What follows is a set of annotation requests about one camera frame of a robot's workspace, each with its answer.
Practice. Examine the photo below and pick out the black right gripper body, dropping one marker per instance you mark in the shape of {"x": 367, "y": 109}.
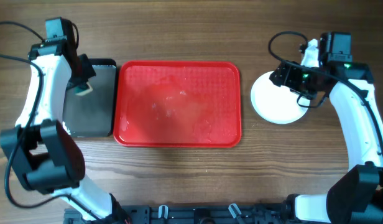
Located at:
{"x": 300, "y": 79}

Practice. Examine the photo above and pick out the black water tray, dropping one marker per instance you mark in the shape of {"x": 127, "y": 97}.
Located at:
{"x": 91, "y": 115}

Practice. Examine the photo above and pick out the green and yellow sponge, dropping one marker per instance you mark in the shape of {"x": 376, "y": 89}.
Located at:
{"x": 83, "y": 89}

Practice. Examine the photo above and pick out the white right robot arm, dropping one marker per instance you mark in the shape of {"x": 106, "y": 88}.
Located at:
{"x": 358, "y": 196}

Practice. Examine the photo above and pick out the red plastic tray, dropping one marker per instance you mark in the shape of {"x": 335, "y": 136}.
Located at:
{"x": 178, "y": 104}

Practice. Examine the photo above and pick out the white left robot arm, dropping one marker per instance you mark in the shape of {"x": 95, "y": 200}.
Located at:
{"x": 40, "y": 152}

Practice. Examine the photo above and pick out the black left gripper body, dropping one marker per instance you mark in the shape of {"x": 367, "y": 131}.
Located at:
{"x": 84, "y": 71}

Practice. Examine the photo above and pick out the white plate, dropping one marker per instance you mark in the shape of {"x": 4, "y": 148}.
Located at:
{"x": 275, "y": 104}

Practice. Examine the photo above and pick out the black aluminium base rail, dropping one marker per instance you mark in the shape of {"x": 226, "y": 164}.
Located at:
{"x": 258, "y": 213}

